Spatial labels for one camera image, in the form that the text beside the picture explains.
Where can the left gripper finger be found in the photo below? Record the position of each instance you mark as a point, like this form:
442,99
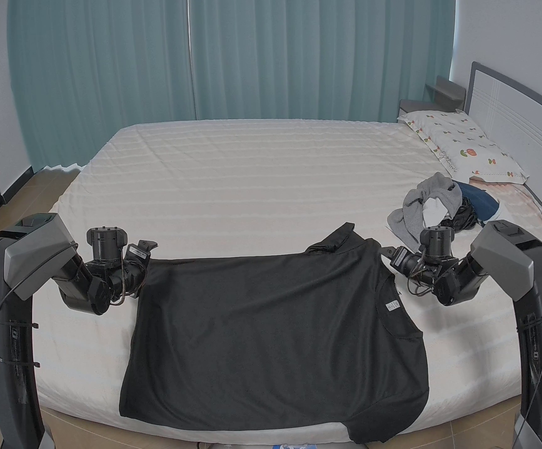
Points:
149,244

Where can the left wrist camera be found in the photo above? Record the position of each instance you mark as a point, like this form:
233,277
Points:
139,253

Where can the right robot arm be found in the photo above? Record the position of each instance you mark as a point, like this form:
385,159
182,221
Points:
540,344

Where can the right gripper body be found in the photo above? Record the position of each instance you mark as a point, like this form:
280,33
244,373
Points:
415,267

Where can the bed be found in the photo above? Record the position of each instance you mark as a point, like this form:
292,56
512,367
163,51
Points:
252,180

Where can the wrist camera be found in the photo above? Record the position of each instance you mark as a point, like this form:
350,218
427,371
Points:
399,260
139,253

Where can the black T-shirt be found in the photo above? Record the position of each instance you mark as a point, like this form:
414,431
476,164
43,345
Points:
261,335

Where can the white printed pillow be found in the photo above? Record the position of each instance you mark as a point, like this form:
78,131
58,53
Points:
462,143

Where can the blue-green curtain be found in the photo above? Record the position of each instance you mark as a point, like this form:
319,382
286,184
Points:
322,40
102,63

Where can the grey bedside table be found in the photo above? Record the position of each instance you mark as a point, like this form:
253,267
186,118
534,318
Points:
446,92

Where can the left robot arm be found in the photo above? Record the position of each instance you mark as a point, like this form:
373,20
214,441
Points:
8,367

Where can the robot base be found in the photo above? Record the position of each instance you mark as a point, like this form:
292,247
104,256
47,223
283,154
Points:
294,446

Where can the pile of clothes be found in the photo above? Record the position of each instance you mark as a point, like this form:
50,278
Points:
411,204

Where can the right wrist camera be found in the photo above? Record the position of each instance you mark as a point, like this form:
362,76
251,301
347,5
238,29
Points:
399,260

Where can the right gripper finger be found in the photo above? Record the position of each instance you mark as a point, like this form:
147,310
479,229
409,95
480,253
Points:
388,252

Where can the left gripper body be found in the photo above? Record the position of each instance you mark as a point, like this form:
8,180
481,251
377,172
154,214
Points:
134,276

